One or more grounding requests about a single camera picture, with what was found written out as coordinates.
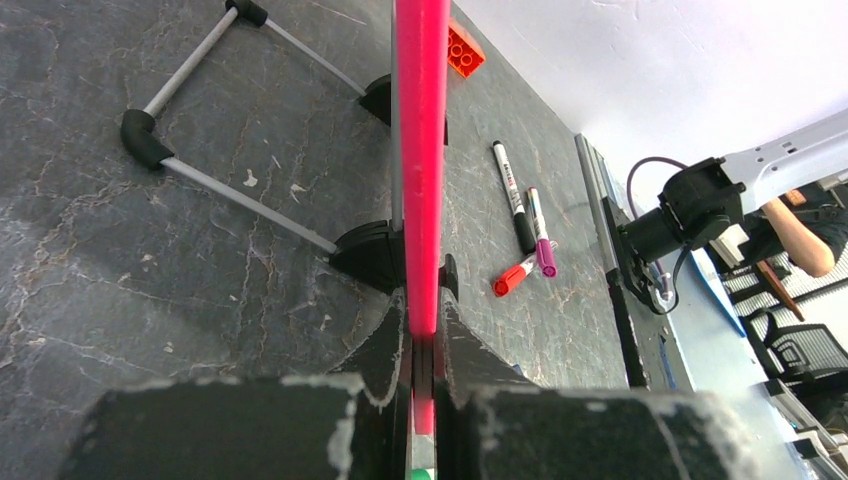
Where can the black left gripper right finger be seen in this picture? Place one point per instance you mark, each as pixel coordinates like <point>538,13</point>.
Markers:
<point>492,423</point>

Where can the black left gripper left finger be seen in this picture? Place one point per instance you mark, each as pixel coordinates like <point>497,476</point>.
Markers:
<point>348,423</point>

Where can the pink framed whiteboard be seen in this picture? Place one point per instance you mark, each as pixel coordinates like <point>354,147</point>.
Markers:
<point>421,30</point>

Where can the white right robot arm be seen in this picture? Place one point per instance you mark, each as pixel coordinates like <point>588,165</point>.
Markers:
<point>695,206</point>

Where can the person forearm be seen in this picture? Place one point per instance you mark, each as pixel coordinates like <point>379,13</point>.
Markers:
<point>803,247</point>

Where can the black whiteboard foot clip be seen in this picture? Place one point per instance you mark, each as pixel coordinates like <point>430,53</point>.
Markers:
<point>448,276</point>

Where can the green capped marker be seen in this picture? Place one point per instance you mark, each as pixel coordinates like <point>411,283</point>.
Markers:
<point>422,474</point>

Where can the red capped marker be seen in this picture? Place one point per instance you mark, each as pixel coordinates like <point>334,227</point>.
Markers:
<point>514,276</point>

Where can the purple capped marker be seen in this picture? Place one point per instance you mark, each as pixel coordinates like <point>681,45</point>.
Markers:
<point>545,257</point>

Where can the black capped marker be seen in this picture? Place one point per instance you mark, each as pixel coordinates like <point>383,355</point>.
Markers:
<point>526,238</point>

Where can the black office chair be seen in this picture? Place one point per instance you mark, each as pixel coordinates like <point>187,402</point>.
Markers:
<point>806,357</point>

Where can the orange toy brick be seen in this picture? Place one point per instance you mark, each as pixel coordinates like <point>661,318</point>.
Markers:
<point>465,55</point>

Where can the whiteboard wire stand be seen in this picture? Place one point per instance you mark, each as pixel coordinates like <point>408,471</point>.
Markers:
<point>282,112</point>

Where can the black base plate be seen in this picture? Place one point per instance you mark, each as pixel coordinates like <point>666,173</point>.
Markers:
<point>644,335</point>

